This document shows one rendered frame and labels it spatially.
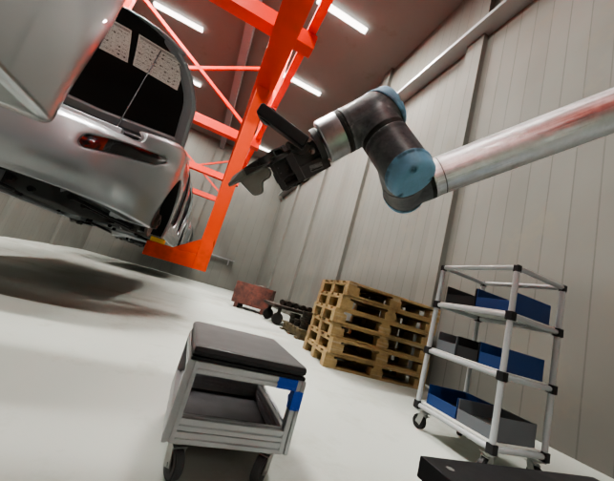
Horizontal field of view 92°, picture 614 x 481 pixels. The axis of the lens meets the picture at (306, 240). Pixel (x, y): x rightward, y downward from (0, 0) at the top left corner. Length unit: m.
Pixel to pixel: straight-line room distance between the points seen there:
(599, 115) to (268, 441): 1.08
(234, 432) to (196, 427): 0.10
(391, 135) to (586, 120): 0.38
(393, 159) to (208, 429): 0.81
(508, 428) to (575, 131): 1.47
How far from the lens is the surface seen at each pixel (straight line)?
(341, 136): 0.61
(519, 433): 2.01
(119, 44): 3.63
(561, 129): 0.78
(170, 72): 3.51
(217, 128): 6.50
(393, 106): 0.64
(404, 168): 0.55
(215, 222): 3.61
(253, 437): 1.00
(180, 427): 0.96
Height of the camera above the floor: 0.53
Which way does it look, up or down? 11 degrees up
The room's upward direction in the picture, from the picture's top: 16 degrees clockwise
